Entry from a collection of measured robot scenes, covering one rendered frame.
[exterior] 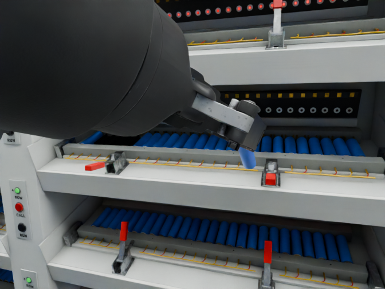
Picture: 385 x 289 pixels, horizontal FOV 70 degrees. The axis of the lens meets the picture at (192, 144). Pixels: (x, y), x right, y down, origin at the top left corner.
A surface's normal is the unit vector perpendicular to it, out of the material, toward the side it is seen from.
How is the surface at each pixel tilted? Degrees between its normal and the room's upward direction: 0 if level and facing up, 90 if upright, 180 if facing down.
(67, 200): 90
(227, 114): 83
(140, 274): 16
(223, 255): 106
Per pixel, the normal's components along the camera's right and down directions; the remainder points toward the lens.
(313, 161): -0.27, 0.43
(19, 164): -0.29, 0.17
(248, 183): -0.09, -0.90
